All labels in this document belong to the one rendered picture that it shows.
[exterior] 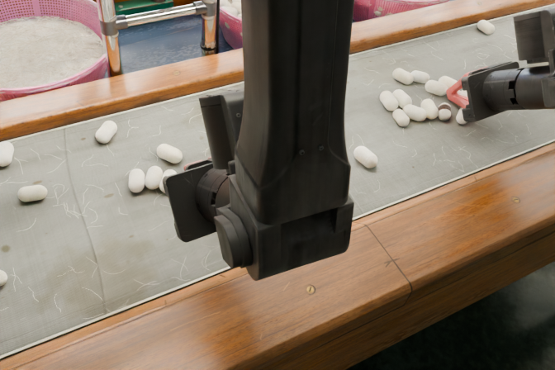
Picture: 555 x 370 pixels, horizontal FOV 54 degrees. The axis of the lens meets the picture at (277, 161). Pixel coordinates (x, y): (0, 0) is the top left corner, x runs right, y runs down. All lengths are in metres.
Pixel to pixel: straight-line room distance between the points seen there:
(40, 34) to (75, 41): 0.06
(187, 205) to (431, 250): 0.30
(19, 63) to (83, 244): 0.38
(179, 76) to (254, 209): 0.52
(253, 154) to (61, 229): 0.41
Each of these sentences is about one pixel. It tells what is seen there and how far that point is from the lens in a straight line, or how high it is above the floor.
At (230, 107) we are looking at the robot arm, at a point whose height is 1.02.
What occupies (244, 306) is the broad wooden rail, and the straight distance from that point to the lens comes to 0.59.
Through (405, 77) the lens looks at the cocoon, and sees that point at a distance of 0.91.
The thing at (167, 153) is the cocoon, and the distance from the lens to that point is 0.73.
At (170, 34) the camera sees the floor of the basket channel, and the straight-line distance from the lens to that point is 1.08.
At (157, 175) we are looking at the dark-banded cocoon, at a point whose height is 0.76.
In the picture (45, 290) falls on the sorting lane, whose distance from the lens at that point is 0.65.
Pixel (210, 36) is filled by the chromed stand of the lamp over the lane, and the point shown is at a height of 0.79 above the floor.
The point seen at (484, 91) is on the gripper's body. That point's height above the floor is 0.82.
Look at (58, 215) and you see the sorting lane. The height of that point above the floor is 0.74.
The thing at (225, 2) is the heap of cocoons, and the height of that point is 0.74.
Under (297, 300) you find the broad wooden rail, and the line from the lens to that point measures 0.60.
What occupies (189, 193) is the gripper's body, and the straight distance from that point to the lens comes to 0.51.
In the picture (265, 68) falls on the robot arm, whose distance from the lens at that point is 0.28.
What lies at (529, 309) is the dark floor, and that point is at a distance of 1.68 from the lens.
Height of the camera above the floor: 1.28
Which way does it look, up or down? 47 degrees down
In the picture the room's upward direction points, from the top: 9 degrees clockwise
